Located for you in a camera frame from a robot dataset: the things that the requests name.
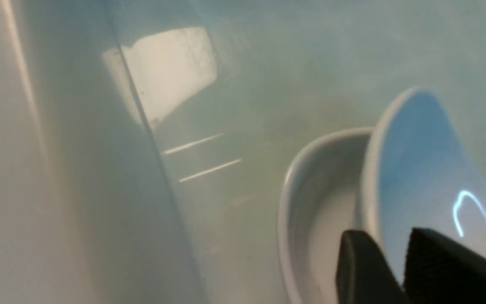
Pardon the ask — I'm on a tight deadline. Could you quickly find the large white plastic tub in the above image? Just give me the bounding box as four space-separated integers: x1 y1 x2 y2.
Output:
0 0 486 304

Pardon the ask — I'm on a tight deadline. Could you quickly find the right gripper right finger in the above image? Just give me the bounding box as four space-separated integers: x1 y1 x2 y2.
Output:
403 228 486 304

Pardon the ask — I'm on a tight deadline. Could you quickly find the small white bowl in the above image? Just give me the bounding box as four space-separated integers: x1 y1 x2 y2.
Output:
359 88 486 281
276 127 373 304

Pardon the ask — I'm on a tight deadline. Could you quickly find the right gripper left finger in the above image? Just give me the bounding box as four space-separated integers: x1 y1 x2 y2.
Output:
336 230 409 304

